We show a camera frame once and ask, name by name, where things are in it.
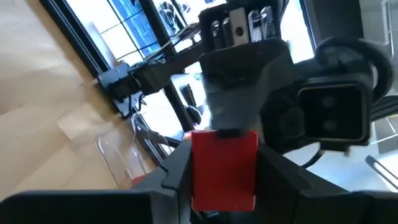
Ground black aluminium table frame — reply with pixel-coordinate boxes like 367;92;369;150
39;0;109;78

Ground clear plastic bin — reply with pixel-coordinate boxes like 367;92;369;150
96;111;158;189

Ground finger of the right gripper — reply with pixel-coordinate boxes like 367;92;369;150
198;39;295;138

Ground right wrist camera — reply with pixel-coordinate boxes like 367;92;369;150
295;73;374;147

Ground long red block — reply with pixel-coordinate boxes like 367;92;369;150
190;129;259;212

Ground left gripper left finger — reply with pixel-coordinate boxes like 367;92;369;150
132;140;193;224

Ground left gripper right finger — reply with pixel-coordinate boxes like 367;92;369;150
256;142;346;224

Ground black right camera cable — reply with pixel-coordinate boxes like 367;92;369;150
313;34;395;105

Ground small red block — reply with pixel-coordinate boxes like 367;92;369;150
132;173;149;188

